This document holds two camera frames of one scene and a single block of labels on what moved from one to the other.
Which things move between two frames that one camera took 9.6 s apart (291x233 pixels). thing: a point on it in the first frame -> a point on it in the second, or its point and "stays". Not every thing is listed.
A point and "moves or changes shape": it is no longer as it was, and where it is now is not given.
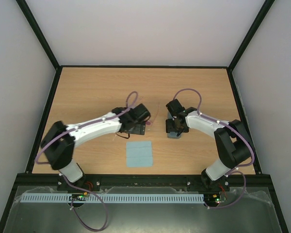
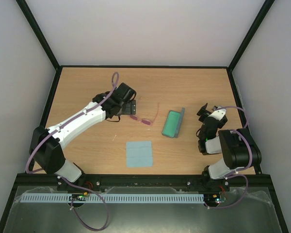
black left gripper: x=140 y=129 -> x=131 y=109
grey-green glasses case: x=172 y=135 moves or changes shape
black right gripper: x=171 y=125 -> x=206 y=114
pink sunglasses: x=150 y=123 stays
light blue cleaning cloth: x=139 y=154 stays
